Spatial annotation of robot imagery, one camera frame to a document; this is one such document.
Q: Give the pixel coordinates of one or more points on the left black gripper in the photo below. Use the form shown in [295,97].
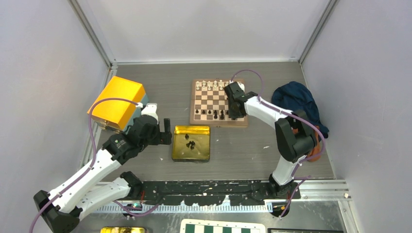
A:
[163,138]

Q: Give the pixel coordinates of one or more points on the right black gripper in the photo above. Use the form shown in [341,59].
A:
[232,115]

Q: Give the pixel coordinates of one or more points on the wooden chess board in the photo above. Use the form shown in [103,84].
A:
[212,100]

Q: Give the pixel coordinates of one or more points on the gold metal tray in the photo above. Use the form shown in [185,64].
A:
[200,135]

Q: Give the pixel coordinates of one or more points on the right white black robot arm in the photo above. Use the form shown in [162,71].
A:
[295,139]

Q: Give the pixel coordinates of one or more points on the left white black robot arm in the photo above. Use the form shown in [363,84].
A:
[65,206]

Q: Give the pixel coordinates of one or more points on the green white chess mat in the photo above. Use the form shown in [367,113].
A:
[210,226]

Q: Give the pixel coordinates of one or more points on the orange yellow box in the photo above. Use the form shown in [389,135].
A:
[116,115]

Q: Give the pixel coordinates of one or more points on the dark blue cloth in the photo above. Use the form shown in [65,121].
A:
[295,96]

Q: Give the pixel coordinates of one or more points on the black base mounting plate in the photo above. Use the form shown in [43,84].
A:
[206,193]

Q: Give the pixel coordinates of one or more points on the rust orange cloth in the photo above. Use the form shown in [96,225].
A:
[315,150]

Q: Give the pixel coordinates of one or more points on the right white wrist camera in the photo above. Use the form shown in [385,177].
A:
[240,84]

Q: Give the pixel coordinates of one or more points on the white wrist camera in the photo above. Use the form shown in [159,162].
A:
[148,110]
[240,84]

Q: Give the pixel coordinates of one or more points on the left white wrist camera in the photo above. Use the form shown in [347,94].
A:
[148,110]

